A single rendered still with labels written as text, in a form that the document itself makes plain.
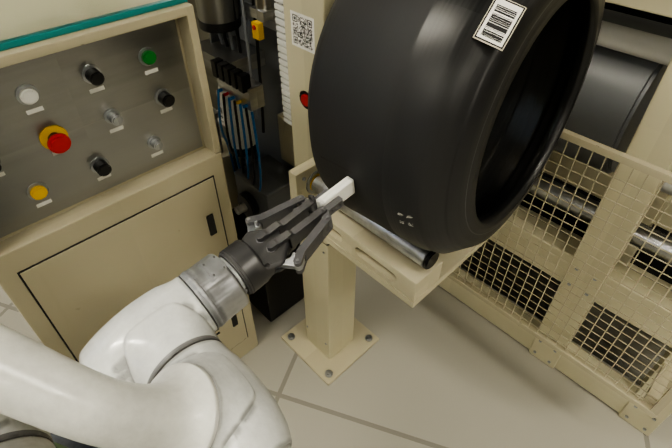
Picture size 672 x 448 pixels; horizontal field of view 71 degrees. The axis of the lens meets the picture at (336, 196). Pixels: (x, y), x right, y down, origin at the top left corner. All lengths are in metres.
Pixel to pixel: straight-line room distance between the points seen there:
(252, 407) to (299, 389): 1.27
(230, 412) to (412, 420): 1.29
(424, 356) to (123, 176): 1.24
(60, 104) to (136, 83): 0.16
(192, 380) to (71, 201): 0.74
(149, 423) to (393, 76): 0.48
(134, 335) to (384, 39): 0.49
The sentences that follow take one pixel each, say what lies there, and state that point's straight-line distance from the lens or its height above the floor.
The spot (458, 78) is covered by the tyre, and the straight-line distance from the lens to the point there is 0.63.
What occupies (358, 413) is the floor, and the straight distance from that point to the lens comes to 1.77.
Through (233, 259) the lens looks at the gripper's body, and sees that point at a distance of 0.66.
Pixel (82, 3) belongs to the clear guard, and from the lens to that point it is 1.03.
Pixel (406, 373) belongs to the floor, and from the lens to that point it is 1.85.
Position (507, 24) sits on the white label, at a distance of 0.64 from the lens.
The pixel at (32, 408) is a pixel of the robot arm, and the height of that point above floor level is 1.24.
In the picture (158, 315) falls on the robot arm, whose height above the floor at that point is 1.13.
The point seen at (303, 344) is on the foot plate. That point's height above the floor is 0.01.
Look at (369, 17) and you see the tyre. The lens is 0.70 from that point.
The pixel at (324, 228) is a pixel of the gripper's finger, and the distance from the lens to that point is 0.70.
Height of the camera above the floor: 1.60
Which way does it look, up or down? 41 degrees down
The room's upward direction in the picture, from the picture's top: straight up
